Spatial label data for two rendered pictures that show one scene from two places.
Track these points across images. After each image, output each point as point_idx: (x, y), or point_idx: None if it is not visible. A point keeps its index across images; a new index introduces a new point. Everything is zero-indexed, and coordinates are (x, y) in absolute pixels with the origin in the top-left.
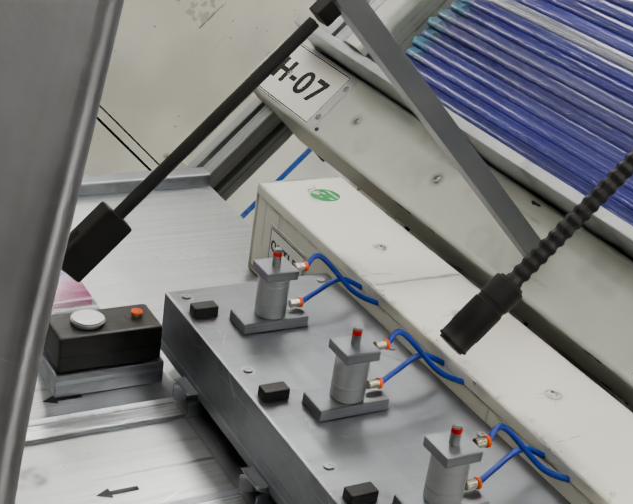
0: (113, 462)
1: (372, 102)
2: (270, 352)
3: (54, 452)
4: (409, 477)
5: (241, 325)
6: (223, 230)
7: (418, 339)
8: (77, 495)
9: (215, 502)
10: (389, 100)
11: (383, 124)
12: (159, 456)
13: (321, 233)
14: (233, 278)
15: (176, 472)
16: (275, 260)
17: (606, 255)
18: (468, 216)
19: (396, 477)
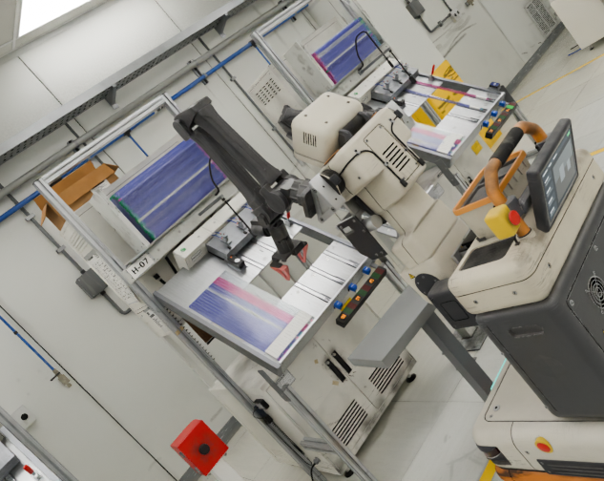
0: (256, 254)
1: (155, 246)
2: (234, 238)
3: (258, 260)
4: (252, 217)
5: (231, 241)
6: (176, 280)
7: (222, 224)
8: (264, 253)
9: (256, 242)
10: (156, 242)
11: (161, 243)
12: (251, 251)
13: (198, 243)
14: (195, 269)
15: (253, 248)
16: (224, 234)
17: (202, 203)
18: (189, 225)
19: (253, 218)
